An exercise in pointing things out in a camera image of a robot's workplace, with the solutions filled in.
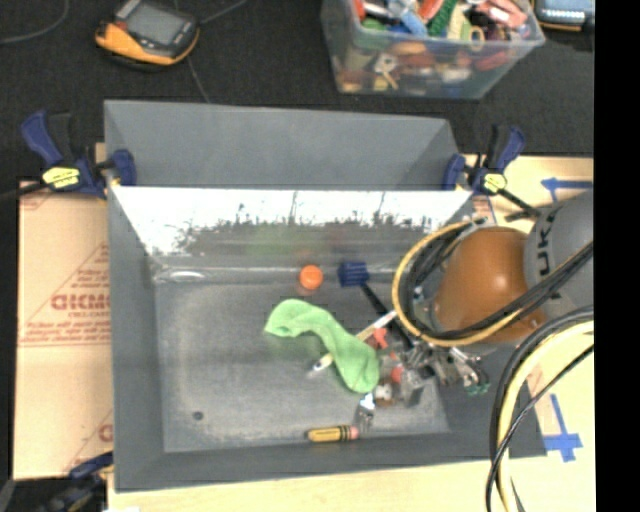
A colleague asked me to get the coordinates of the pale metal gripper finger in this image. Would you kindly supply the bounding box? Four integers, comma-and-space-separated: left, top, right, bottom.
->
401, 371, 426, 408
355, 392, 377, 434

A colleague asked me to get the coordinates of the yellow pencil-shaped eraser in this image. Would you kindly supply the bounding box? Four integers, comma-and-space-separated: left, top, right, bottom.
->
305, 424, 361, 444

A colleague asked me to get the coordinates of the white and yellow pen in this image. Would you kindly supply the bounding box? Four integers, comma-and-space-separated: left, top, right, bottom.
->
306, 310, 399, 379

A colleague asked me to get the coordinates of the green cloth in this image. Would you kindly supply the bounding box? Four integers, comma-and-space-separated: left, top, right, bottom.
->
263, 298, 381, 395

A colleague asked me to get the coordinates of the grey metal bin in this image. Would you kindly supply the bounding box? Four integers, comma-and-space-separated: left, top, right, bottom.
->
103, 99, 547, 492

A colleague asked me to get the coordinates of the orange ball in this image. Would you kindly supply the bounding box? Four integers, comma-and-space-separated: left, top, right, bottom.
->
298, 264, 325, 292

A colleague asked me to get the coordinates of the brown cardboard board red print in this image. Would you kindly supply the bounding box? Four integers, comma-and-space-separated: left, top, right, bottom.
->
12, 180, 117, 481

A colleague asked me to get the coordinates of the blue brush with black handle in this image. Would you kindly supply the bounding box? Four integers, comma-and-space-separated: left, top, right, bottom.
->
336, 260, 414, 351

